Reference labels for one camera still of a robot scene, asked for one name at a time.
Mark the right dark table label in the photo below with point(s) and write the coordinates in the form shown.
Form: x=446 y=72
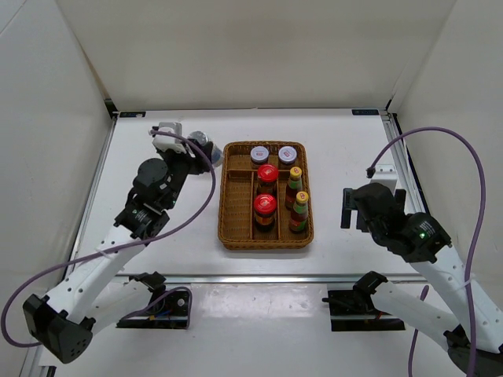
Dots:
x=365 y=112

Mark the brown wicker divided basket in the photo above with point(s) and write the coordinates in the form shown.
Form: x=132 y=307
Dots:
x=237 y=228

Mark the left dark table label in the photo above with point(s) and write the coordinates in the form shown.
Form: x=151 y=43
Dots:
x=132 y=114

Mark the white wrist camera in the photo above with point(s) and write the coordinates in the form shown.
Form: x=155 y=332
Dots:
x=161 y=140
x=386 y=175

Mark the silver-lid spice jar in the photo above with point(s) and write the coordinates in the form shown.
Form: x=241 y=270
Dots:
x=207 y=145

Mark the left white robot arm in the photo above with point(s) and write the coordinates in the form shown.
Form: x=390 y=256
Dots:
x=66 y=318

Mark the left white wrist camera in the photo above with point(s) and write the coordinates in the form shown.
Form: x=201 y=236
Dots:
x=161 y=140

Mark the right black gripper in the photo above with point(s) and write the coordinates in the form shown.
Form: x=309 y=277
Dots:
x=347 y=206

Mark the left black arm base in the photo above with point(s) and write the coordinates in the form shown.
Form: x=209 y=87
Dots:
x=173 y=312

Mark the red-lid sauce jar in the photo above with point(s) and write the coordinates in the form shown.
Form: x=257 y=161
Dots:
x=264 y=209
x=267 y=176

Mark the yellow-cap sauce bottle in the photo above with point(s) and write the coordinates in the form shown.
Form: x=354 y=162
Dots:
x=293 y=186
x=299 y=212

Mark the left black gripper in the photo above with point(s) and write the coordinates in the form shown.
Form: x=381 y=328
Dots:
x=198 y=164

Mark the white-lid paste jar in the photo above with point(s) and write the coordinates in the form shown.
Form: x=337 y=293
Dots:
x=287 y=156
x=259 y=156

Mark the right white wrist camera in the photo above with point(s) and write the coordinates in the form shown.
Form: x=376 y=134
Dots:
x=386 y=175

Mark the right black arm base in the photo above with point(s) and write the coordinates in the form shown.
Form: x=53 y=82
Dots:
x=349 y=313

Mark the dark table label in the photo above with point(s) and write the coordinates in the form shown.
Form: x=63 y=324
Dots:
x=132 y=114
x=365 y=112

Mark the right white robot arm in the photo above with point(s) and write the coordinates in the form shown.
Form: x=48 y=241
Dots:
x=471 y=331

